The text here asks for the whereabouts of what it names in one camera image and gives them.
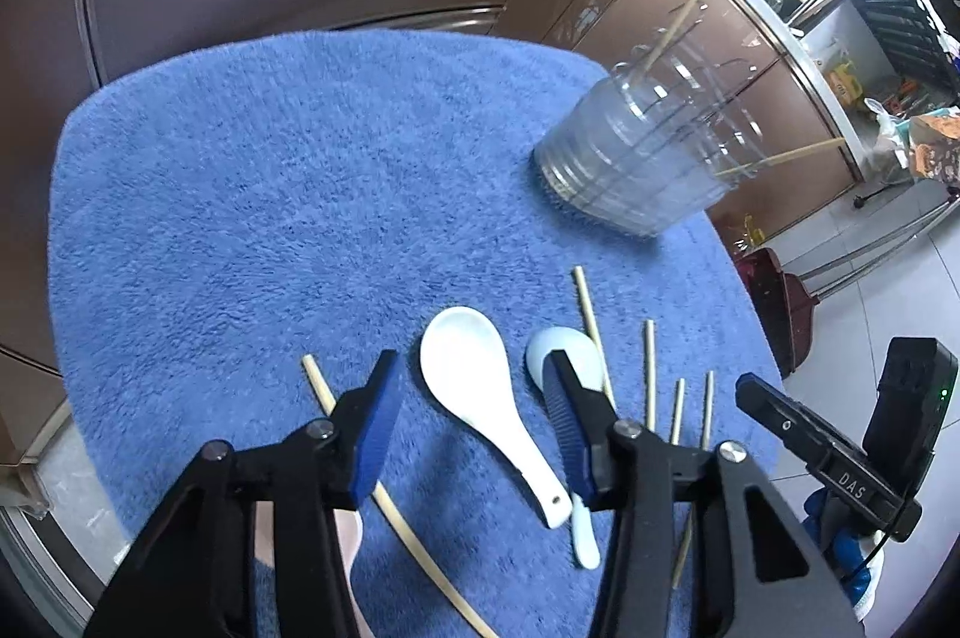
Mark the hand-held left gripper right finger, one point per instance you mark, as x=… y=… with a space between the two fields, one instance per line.
x=564 y=428

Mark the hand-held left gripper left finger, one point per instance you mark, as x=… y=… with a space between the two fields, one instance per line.
x=373 y=435

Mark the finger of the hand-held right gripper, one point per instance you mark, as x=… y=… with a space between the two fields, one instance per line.
x=776 y=417

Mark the bamboo chopstick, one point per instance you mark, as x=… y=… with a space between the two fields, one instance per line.
x=679 y=19
x=678 y=409
x=708 y=405
x=650 y=375
x=420 y=549
x=795 y=152
x=589 y=315

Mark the light blue ceramic spoon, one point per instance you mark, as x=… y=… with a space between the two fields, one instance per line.
x=583 y=353

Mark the pink ceramic spoon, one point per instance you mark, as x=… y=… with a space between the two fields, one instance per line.
x=346 y=533

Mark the white ceramic spoon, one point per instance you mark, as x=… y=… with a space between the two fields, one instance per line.
x=465 y=368

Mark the clear plastic utensil holder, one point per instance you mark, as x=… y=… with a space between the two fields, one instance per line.
x=622 y=173

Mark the maroon dustpan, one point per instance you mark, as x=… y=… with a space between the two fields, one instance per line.
x=780 y=308

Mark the blue and white shoe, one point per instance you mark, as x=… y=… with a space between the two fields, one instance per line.
x=832 y=533

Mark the printed cardboard box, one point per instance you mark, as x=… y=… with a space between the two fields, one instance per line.
x=934 y=146

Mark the blue fluffy towel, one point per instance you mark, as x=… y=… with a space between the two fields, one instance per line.
x=262 y=195

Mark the white plastic bag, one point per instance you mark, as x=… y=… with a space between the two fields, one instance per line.
x=885 y=128

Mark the white kitchen countertop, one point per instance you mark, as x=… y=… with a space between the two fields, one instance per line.
x=817 y=79

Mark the black storage rack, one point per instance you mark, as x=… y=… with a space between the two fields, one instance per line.
x=900 y=15

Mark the metal frame legs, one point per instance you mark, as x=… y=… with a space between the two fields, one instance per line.
x=870 y=248

